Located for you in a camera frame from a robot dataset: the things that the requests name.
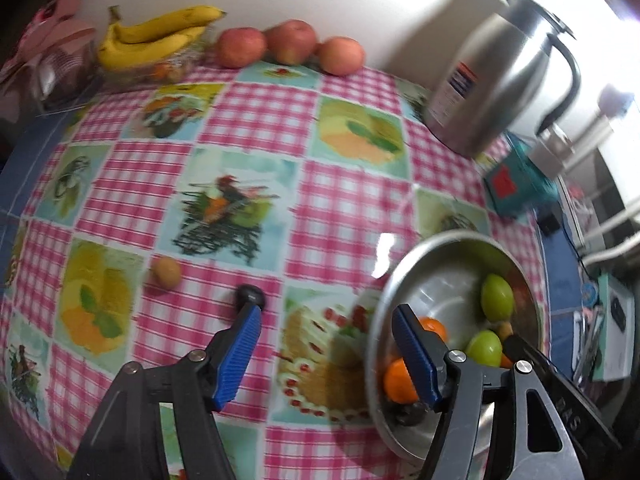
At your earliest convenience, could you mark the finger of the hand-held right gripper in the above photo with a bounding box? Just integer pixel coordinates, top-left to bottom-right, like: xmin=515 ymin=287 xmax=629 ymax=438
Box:
xmin=501 ymin=334 xmax=556 ymax=376

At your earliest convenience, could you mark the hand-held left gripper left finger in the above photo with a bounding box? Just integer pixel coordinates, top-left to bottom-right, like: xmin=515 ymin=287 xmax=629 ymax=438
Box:
xmin=65 ymin=304 xmax=264 ymax=480

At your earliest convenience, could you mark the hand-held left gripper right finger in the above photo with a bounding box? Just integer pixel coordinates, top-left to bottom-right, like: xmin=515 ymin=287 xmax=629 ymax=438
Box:
xmin=391 ymin=302 xmax=588 ymax=480

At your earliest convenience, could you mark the small green jujube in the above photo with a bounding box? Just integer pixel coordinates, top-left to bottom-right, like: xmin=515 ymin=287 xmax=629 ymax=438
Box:
xmin=465 ymin=329 xmax=503 ymax=368

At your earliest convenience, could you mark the large green jujube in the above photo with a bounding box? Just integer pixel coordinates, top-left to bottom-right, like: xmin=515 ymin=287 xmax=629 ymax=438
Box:
xmin=480 ymin=273 xmax=516 ymax=323

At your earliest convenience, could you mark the dark purple plum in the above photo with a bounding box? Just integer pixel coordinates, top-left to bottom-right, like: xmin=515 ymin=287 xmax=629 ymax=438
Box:
xmin=392 ymin=400 xmax=428 ymax=426
xmin=235 ymin=284 xmax=266 ymax=311

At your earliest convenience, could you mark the stainless steel plate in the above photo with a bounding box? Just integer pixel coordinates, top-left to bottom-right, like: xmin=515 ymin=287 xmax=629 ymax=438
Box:
xmin=364 ymin=229 xmax=546 ymax=463

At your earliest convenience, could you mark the light green cardboard box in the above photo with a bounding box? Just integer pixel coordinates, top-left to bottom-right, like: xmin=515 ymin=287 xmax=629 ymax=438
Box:
xmin=592 ymin=272 xmax=638 ymax=383

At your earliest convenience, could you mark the silver nail clipper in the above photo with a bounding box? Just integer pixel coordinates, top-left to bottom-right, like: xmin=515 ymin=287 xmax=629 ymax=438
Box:
xmin=570 ymin=307 xmax=606 ymax=386

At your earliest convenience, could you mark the white chair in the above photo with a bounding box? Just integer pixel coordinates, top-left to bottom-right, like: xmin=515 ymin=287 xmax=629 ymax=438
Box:
xmin=565 ymin=110 xmax=640 ymax=271

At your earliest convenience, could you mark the teal toy box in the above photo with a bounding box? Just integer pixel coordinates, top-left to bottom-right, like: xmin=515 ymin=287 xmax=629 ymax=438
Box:
xmin=482 ymin=132 xmax=558 ymax=218

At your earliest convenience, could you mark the pink checked fruit-print tablecloth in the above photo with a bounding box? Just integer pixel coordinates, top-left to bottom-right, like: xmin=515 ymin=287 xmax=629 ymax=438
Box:
xmin=0 ymin=57 xmax=551 ymax=480

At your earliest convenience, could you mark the stainless steel thermos jug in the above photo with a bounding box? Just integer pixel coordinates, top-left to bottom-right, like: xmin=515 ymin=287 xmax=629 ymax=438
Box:
xmin=424 ymin=0 xmax=583 ymax=158

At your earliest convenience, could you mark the clear plastic fruit container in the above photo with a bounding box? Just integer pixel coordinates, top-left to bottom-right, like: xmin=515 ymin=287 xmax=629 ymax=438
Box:
xmin=102 ymin=42 xmax=208 ymax=86

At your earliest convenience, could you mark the red apple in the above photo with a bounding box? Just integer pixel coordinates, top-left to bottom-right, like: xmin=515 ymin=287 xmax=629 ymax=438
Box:
xmin=317 ymin=36 xmax=366 ymax=76
xmin=215 ymin=26 xmax=267 ymax=68
xmin=265 ymin=19 xmax=318 ymax=66

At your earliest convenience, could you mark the yellow banana bunch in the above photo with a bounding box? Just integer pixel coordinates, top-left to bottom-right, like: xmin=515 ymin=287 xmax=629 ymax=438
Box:
xmin=96 ymin=5 xmax=227 ymax=72

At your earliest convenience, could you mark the pink flower bouquet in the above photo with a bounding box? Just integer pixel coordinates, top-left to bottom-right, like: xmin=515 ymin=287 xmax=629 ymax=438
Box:
xmin=0 ymin=0 xmax=98 ymax=121

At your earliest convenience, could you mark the black cable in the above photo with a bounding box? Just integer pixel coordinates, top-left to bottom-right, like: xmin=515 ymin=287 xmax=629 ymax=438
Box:
xmin=557 ymin=210 xmax=593 ymax=281

